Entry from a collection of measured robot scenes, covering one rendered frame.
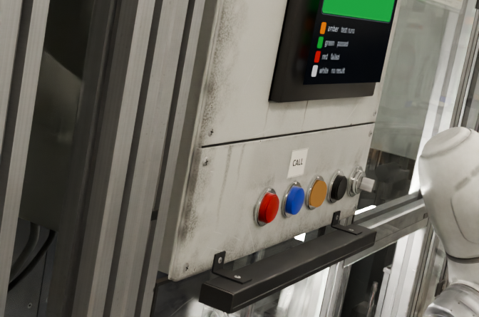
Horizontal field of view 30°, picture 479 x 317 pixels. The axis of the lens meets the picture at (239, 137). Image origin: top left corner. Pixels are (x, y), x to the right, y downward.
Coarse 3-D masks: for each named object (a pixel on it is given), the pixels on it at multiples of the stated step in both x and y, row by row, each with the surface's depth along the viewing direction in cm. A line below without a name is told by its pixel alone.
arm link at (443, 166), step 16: (464, 128) 118; (432, 144) 118; (448, 144) 116; (464, 144) 115; (432, 160) 116; (448, 160) 115; (464, 160) 114; (432, 176) 117; (448, 176) 115; (464, 176) 115; (432, 192) 118; (448, 192) 116; (464, 192) 114; (432, 208) 119; (448, 208) 117; (464, 208) 115; (432, 224) 122; (448, 224) 118; (464, 224) 116; (448, 240) 120; (464, 240) 118; (464, 256) 120
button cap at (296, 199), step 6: (294, 192) 93; (300, 192) 94; (288, 198) 93; (294, 198) 93; (300, 198) 95; (288, 204) 93; (294, 204) 94; (300, 204) 95; (288, 210) 94; (294, 210) 94
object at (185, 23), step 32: (192, 0) 71; (192, 32) 72; (192, 64) 73; (160, 96) 70; (160, 128) 71; (160, 160) 73; (160, 192) 74; (160, 224) 75; (128, 288) 73; (384, 288) 165
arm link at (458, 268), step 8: (448, 256) 123; (448, 264) 124; (456, 264) 122; (464, 264) 120; (472, 264) 120; (448, 272) 125; (456, 272) 122; (464, 272) 121; (472, 272) 120; (448, 280) 126; (456, 280) 123; (464, 280) 122; (472, 280) 121; (472, 288) 120
